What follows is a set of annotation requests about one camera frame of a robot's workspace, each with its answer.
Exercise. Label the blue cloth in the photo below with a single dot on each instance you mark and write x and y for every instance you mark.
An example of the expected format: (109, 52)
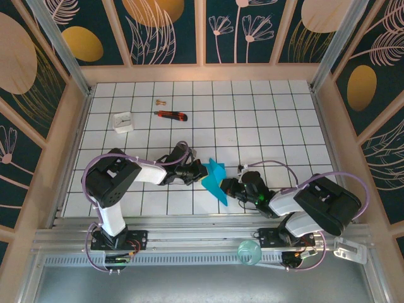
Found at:
(214, 175)

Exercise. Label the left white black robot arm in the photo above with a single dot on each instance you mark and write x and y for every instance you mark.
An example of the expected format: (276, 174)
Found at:
(148, 173)

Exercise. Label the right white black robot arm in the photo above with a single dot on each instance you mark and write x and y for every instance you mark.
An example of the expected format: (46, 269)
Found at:
(282, 203)

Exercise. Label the small white square clock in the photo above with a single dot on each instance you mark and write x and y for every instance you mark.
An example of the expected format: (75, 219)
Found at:
(123, 121)

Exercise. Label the red black utility knife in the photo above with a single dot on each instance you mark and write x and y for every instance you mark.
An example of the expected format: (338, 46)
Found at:
(170, 115)

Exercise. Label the clear green plastic cup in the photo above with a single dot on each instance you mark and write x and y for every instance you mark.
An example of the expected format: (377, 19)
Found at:
(252, 249)

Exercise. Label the small brass fitting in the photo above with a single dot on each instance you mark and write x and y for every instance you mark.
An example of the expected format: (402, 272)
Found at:
(160, 102)

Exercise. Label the black controller board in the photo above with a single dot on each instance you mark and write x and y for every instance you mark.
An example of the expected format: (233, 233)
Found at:
(292, 260)
(116, 260)

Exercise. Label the aluminium table edge rail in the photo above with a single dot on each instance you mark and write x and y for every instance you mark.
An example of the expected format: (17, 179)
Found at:
(189, 220)

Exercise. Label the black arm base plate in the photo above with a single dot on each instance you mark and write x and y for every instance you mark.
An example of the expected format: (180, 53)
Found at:
(142, 238)
(268, 236)

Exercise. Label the wide aluminium base rail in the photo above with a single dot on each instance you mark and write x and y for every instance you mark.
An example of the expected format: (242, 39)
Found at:
(195, 241)

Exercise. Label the aluminium side rail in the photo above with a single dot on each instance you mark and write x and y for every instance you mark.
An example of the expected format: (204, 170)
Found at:
(330, 142)
(76, 142)

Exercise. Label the aluminium corner post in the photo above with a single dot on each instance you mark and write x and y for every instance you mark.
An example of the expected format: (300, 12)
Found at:
(337, 47)
(62, 47)

